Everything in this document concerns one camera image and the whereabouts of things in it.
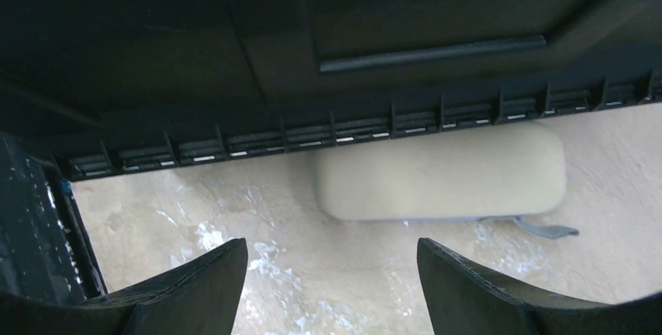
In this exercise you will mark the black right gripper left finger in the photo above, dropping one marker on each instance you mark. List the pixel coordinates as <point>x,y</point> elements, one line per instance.
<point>199,297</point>

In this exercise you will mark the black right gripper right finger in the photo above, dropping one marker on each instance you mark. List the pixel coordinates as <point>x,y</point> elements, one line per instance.
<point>464,297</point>

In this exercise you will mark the black plastic toolbox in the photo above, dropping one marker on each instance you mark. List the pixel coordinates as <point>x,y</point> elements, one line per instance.
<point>99,88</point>

